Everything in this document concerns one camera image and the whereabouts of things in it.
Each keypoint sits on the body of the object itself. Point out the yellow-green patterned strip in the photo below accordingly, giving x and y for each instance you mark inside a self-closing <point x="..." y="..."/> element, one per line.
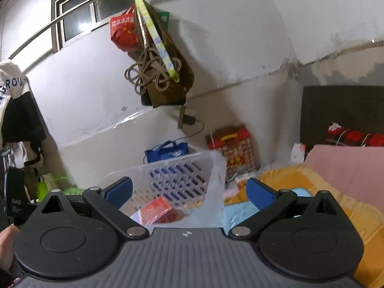
<point x="153" y="30"/>

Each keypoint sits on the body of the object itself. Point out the orange blanket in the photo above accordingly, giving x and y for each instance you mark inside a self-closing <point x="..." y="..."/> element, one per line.
<point x="354" y="216"/>

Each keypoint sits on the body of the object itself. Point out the white and black hanging garment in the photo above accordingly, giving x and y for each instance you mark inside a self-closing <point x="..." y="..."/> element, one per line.
<point x="21" y="117"/>

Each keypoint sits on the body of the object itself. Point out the small white box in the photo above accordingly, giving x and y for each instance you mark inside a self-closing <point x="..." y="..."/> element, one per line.
<point x="297" y="153"/>

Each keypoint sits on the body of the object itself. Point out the person's left hand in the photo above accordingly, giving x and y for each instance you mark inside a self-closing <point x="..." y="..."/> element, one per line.
<point x="6" y="246"/>

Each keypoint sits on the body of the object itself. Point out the pink blanket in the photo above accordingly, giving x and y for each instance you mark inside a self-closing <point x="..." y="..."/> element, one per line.
<point x="348" y="171"/>

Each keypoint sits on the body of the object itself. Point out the red hanging bag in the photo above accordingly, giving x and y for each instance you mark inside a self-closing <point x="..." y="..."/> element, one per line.
<point x="124" y="31"/>

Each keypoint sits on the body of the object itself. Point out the brown hanging bag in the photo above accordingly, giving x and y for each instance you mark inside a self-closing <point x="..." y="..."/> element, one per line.
<point x="168" y="75"/>

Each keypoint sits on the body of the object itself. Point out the green plastic bag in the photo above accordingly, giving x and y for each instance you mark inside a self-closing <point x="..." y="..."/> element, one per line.
<point x="43" y="186"/>

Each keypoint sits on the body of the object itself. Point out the window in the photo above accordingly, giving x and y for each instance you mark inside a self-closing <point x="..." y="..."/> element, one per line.
<point x="81" y="9"/>

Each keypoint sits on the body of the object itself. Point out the metal rail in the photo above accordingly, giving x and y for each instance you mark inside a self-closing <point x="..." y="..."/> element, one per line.
<point x="60" y="21"/>

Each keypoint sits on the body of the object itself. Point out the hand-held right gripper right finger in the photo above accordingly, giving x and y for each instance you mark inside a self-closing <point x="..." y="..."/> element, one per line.
<point x="258" y="195"/>

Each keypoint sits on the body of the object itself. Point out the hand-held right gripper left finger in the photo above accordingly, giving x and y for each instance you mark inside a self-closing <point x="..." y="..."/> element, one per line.
<point x="120" y="190"/>

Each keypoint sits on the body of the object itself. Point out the red patterned gift box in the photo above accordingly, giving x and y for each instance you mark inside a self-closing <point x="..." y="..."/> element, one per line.
<point x="234" y="150"/>

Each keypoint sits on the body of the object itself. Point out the dark wooden headboard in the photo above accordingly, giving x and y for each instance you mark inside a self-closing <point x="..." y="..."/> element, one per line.
<point x="342" y="111"/>

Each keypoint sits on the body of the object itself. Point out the blue bag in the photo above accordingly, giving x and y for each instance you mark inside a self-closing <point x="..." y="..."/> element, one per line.
<point x="166" y="151"/>

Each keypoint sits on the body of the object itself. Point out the red plaid cloth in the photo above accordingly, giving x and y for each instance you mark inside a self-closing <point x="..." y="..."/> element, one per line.
<point x="354" y="136"/>

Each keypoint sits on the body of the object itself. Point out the clear plastic basket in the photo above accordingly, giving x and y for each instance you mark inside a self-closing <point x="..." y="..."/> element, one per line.
<point x="186" y="180"/>

